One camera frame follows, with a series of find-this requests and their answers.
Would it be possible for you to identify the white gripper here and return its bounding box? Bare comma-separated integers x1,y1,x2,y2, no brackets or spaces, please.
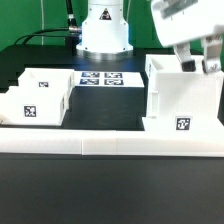
151,0,224,74

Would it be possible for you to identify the white drawer cabinet box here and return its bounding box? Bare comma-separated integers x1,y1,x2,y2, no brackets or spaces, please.
142,54,224,131

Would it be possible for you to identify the white drawer with tag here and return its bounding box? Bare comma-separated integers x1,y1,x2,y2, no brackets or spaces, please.
0,86,66,126
17,67,76,109

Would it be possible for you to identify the white front drawer with tag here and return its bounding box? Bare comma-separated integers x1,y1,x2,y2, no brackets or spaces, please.
0,86,66,126

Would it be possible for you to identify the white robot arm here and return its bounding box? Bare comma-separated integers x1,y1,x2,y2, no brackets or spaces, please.
77,0,224,74

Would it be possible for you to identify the white fiducial marker sheet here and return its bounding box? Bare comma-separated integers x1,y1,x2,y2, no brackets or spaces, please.
74,71,144,88

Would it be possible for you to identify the black cable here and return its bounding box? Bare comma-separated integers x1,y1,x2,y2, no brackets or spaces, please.
13,0,83,46

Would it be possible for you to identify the white U-shaped fence rail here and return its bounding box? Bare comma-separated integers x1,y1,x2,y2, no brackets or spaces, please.
0,128,224,157

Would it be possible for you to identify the white thin cable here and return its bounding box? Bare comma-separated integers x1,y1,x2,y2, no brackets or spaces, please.
40,0,45,46

